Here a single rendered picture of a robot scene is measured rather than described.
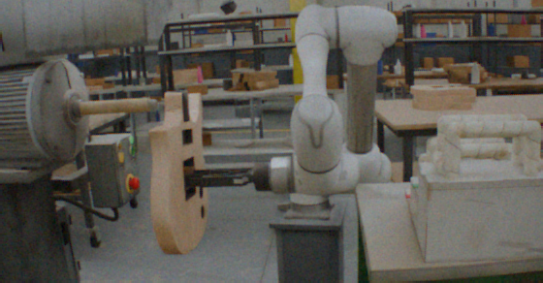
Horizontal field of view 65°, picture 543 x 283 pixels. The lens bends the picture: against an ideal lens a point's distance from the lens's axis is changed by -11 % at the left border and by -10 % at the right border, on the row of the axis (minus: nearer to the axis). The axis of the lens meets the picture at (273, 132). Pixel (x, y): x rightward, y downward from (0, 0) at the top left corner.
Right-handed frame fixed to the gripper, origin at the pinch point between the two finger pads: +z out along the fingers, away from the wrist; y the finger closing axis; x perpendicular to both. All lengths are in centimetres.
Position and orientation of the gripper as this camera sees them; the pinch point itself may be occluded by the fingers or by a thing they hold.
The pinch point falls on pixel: (190, 177)
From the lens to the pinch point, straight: 120.6
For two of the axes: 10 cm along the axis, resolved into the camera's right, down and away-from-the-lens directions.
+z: -9.9, 0.4, 1.2
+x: -0.5, -10.0, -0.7
